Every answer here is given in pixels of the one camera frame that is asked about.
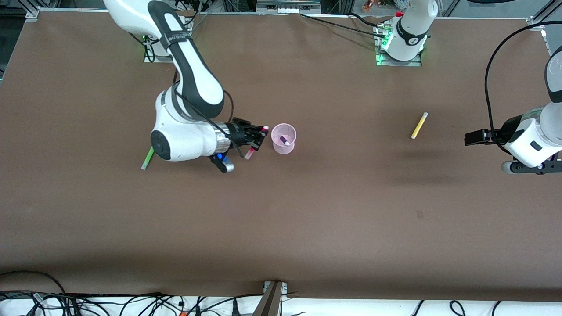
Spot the pink highlighter pen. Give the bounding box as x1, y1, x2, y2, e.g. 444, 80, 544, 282
244, 126, 269, 160

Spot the pink pen holder cup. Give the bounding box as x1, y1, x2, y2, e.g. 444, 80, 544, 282
271, 123, 298, 155

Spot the yellow highlighter pen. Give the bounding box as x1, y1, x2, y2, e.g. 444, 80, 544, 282
411, 112, 429, 140

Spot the green highlighter pen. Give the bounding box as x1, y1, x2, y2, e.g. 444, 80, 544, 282
140, 147, 156, 171

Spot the white power strip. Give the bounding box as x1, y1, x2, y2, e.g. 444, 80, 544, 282
257, 0, 321, 13

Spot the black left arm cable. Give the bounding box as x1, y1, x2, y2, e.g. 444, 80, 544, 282
484, 20, 562, 147

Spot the aluminium frame profile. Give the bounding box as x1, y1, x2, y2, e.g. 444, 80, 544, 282
528, 0, 562, 86
24, 0, 43, 21

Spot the long black base cable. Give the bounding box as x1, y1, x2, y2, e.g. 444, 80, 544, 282
300, 13, 389, 39

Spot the aluminium camera mount post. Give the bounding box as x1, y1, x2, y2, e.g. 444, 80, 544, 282
252, 281, 288, 316

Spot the thick black arc cable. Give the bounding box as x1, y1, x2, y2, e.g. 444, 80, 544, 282
0, 270, 67, 295

